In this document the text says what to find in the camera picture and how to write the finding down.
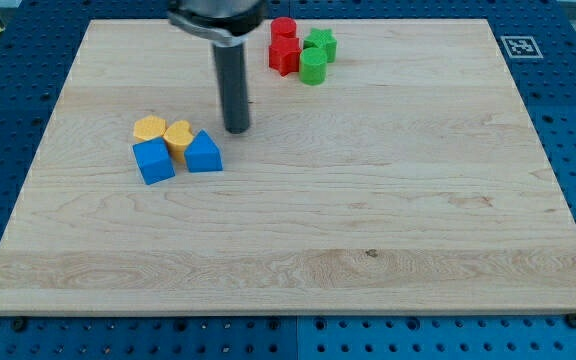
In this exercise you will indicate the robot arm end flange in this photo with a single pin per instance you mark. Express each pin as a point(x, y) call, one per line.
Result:
point(226, 23)

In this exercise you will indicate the yellow hexagon block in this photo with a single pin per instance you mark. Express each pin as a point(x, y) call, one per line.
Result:
point(148, 128)

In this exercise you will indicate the blue triangle block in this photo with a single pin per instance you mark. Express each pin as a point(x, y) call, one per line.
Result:
point(203, 155)

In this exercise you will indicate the yellow heart block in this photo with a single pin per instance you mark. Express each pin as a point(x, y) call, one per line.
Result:
point(178, 137)

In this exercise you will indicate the wooden board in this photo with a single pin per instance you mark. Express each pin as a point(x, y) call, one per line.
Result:
point(411, 182)

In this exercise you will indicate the green cylinder block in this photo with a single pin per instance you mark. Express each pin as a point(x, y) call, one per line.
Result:
point(313, 66)

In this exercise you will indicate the red star block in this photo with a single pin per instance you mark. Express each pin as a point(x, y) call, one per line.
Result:
point(284, 55)

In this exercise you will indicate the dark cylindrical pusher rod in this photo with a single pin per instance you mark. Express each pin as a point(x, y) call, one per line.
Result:
point(230, 67)

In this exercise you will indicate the blue cube block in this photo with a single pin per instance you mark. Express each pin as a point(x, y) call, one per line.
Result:
point(153, 160)

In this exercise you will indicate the green star block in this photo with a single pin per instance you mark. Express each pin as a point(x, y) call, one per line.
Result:
point(322, 38)

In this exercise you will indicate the red cylinder block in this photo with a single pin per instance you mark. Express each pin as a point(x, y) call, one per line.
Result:
point(283, 27)

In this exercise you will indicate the white fiducial marker tag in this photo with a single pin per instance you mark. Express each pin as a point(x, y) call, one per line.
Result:
point(521, 47)

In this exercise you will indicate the black bolt left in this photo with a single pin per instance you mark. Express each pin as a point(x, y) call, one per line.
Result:
point(19, 324)

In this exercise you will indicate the black bolt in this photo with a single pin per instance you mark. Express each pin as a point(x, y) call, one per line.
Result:
point(19, 324)
point(570, 320)

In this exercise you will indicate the black bolt right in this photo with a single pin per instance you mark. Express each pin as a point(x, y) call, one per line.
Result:
point(570, 320)

